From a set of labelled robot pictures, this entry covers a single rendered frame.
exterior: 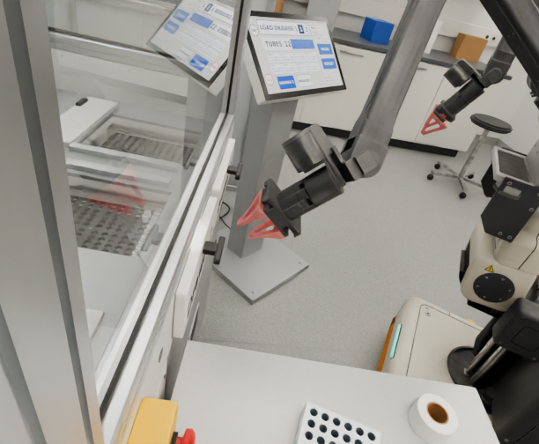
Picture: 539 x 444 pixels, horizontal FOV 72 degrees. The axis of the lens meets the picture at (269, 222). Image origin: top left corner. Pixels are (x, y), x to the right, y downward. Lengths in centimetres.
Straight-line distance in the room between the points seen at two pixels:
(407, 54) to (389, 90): 7
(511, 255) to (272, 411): 80
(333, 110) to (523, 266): 285
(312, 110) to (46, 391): 364
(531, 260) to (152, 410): 101
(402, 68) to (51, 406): 66
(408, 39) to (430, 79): 327
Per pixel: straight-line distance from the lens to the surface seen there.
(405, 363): 152
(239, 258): 199
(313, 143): 62
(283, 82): 143
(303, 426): 65
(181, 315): 62
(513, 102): 543
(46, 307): 19
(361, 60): 373
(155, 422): 50
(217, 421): 67
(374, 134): 66
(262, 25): 147
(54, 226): 18
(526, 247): 120
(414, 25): 75
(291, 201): 64
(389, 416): 77
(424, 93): 403
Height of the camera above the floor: 137
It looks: 35 degrees down
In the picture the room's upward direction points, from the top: 14 degrees clockwise
